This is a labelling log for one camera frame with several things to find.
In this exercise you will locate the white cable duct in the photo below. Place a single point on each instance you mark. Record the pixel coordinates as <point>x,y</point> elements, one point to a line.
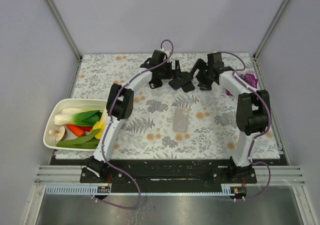
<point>90,190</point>

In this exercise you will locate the yellow corn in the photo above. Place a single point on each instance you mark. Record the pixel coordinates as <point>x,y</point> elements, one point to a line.
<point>100,125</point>

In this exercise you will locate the white plastic bin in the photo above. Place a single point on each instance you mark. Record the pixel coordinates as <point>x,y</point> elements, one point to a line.
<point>86,104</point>

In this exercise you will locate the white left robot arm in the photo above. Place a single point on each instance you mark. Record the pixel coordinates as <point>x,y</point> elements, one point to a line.
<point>120,102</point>

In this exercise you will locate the aluminium rail frame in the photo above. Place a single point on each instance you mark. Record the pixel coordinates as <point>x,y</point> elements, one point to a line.
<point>274,175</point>

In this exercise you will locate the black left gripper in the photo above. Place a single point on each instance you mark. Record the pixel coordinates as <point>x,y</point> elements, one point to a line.
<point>177,73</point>

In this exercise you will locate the purple snack bag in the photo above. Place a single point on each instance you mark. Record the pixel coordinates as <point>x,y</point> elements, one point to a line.
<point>246,81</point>

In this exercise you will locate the dark smartphone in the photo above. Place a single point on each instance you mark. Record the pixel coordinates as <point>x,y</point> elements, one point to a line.
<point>188,87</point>

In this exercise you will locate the green pea pod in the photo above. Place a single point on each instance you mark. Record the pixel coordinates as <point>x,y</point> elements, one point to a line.
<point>85,142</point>

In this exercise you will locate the orange carrot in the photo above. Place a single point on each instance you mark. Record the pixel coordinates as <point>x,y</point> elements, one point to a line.
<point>79,131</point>

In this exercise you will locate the black phone case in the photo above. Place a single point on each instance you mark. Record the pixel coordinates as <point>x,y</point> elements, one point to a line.
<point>155,84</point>

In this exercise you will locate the silver smartphone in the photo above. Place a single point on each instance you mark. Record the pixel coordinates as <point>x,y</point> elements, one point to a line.
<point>205,88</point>

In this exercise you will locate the beige phone case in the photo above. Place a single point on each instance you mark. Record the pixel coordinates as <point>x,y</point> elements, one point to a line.
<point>180,120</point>

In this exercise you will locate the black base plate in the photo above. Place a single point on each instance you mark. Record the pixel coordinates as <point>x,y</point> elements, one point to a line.
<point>217,171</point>

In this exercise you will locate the brown mushroom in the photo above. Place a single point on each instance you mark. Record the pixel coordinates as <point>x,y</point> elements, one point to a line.
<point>59,134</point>

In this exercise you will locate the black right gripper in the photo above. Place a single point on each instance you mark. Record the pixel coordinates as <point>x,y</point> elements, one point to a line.
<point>195,68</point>

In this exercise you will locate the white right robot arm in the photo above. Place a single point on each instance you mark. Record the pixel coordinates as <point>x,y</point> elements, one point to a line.
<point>253,113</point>

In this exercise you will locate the blue smartphone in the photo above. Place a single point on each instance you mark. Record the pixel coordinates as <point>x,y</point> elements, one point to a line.
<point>178,83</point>

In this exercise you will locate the white green leek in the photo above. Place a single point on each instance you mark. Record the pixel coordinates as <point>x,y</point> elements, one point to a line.
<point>82,119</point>

